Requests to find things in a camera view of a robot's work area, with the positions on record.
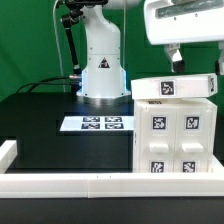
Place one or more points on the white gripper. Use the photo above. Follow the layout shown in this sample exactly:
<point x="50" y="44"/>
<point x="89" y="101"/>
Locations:
<point x="185" y="21"/>

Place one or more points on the white cabinet top block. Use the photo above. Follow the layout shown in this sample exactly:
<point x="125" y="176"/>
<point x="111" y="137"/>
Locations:
<point x="182" y="86"/>

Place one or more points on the white cabinet body box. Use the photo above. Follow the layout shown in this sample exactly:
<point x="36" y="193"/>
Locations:
<point x="141" y="105"/>

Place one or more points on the white cabinet door panel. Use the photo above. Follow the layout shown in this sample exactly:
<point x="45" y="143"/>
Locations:
<point x="157" y="140"/>
<point x="192" y="139"/>

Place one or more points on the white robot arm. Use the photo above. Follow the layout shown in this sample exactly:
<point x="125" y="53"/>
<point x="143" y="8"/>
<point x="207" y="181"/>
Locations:
<point x="104" y="79"/>

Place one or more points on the white marker tag sheet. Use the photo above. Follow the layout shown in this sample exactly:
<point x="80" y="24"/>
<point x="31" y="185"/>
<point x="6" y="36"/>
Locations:
<point x="97" y="123"/>

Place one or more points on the white U-shaped frame fence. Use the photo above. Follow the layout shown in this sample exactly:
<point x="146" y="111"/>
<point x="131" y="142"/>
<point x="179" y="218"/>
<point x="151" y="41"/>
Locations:
<point x="90" y="185"/>

